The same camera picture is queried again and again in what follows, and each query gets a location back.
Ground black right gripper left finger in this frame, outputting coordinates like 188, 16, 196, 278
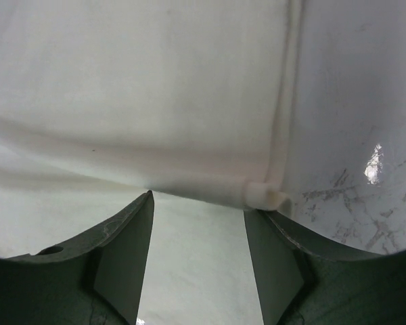
0, 192, 154, 324

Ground cream white t shirt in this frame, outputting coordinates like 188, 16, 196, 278
0, 1, 302, 324

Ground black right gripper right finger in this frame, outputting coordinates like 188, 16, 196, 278
244, 211, 406, 324

